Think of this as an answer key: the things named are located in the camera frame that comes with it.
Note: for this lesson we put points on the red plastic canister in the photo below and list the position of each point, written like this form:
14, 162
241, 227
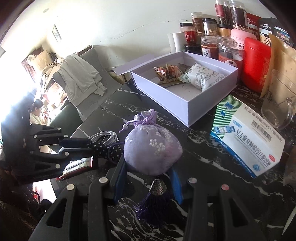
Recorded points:
255, 64

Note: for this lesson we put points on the tall jar red label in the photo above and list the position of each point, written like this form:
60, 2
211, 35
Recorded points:
223, 12

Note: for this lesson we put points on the purple sachet pouch with tassel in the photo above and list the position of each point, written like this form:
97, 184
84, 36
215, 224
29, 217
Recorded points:
151, 149

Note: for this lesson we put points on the grey chair with cushion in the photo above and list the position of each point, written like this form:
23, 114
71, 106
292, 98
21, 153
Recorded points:
93, 101

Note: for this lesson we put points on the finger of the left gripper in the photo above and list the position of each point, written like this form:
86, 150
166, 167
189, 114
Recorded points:
52, 165
41, 135

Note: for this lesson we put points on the jar of seeds black lid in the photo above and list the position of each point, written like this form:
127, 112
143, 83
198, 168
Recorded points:
210, 27

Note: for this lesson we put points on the orange jar black lid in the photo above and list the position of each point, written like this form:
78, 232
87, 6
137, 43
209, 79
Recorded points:
224, 30

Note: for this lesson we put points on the red white packet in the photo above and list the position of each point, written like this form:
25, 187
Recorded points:
76, 167

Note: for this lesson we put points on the tall jar dark brown label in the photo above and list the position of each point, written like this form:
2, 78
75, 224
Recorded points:
238, 14

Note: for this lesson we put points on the pink plastic jar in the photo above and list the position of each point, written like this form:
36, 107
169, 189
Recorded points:
239, 36

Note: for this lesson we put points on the clear jar orange label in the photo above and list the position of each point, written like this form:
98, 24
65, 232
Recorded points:
230, 54

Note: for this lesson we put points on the brown red snack packet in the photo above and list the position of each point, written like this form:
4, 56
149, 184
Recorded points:
168, 73

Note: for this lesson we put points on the light grey garment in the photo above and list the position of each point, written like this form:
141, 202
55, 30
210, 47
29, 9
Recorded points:
81, 79

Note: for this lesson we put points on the blue white medicine box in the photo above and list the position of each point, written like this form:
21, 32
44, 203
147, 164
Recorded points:
249, 138

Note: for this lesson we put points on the red label sauce jar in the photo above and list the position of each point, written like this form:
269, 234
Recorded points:
189, 32

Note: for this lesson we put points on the white paper roll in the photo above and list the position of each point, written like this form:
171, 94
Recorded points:
177, 41

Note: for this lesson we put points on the person in cream sweater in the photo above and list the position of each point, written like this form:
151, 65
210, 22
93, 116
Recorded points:
37, 114

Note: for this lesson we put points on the jar with red powder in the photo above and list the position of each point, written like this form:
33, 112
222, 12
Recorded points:
209, 46

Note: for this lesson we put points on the red foil bag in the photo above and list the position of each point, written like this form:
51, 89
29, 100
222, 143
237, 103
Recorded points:
253, 24

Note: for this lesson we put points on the black oatmeal bag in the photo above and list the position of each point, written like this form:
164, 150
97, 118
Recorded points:
272, 26

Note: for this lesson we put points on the brown kraft paper bag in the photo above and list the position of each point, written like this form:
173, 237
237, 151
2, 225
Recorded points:
282, 59

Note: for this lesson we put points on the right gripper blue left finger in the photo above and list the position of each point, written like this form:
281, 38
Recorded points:
120, 174

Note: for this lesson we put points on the black polka dot scrunchie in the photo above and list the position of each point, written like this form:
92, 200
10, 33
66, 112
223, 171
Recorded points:
111, 153

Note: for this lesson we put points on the clear glass mug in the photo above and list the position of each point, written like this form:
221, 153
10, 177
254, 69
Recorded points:
278, 107

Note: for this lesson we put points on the white gift box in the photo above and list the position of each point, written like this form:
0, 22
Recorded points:
184, 101

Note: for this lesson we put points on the white bread snack packet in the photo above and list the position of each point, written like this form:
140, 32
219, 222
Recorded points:
201, 77

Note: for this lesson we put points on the black lid dark jar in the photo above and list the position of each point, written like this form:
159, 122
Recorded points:
193, 48

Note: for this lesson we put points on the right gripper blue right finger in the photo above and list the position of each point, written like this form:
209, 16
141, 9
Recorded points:
176, 185

